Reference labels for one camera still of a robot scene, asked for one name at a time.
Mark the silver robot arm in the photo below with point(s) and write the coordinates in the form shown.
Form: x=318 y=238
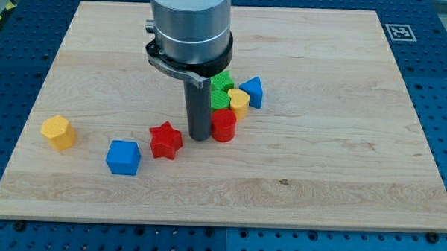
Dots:
x=192 y=38

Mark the green star block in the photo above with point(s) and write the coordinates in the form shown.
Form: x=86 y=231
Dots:
x=222 y=82

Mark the red star block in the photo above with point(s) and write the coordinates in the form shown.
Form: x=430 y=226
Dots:
x=165 y=141

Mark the blue cube block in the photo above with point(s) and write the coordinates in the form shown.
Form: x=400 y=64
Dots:
x=123 y=157

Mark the red cylinder block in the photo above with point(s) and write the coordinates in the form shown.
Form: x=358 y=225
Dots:
x=223 y=125

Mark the green round block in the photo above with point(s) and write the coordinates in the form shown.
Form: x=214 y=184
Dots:
x=219 y=100

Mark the yellow heart block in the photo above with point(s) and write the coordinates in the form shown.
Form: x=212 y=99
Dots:
x=239 y=102

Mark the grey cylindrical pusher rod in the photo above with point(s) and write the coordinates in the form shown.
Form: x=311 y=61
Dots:
x=198 y=107

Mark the blue triangle block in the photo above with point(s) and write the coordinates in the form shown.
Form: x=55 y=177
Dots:
x=253 y=88

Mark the wooden board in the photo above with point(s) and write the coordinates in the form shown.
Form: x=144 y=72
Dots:
x=336 y=145

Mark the yellow hexagon block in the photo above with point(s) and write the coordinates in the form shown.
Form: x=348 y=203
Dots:
x=58 y=132

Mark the white fiducial marker tag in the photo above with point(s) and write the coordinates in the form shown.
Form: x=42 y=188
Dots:
x=400 y=32

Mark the black board bolt left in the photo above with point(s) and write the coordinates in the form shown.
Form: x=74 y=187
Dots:
x=19 y=226

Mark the black board bolt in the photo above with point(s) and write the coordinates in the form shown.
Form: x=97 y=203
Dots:
x=19 y=226
x=432 y=237

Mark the black board bolt right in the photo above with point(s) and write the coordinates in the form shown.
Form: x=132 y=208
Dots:
x=432 y=237

